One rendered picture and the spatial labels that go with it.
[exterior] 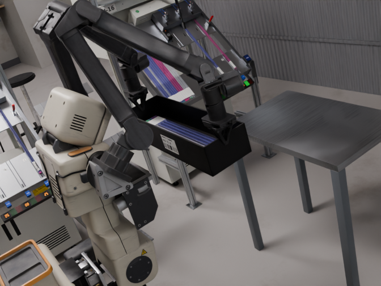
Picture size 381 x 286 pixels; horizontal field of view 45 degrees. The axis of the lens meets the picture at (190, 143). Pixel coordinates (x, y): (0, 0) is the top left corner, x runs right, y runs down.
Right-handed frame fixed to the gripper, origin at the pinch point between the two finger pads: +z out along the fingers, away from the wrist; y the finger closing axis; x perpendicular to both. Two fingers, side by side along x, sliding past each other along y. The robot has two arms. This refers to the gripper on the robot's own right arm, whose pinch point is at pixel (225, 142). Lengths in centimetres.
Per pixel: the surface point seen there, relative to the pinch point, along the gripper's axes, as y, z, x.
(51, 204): 156, 68, 39
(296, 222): 60, 112, -70
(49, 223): 156, 79, 45
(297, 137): 23, 31, -50
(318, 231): 44, 112, -71
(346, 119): 14, 32, -72
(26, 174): 130, 32, 45
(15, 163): 137, 26, 48
